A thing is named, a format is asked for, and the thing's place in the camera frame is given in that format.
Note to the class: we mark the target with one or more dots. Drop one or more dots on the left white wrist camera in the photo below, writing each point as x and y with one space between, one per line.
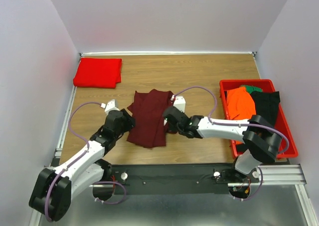
111 105

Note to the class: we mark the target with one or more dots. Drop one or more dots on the orange t shirt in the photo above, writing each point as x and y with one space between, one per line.
240 104

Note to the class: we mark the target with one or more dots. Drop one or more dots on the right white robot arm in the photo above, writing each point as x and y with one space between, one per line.
262 140

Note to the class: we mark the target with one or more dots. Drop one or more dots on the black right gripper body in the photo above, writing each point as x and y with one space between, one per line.
169 114

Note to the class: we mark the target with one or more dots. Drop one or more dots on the green t shirt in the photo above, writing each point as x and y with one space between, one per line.
251 89

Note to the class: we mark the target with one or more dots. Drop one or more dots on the maroon t shirt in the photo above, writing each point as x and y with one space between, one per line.
147 109

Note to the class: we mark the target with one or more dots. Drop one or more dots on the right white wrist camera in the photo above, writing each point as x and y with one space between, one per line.
179 102

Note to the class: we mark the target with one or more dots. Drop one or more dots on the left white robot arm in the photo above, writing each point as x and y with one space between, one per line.
55 188

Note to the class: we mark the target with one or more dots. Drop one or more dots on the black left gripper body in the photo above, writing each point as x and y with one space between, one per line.
128 120

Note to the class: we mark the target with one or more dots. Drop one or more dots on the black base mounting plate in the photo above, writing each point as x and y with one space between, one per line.
171 179

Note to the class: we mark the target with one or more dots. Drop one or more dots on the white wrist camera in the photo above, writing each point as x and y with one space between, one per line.
179 102
111 105

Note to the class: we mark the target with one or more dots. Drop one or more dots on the folded red t shirt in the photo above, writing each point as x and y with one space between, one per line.
98 73

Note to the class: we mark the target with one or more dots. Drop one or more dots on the aluminium frame rail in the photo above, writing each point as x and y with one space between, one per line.
278 175

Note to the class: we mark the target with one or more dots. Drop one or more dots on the black t shirt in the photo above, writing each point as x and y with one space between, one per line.
267 105

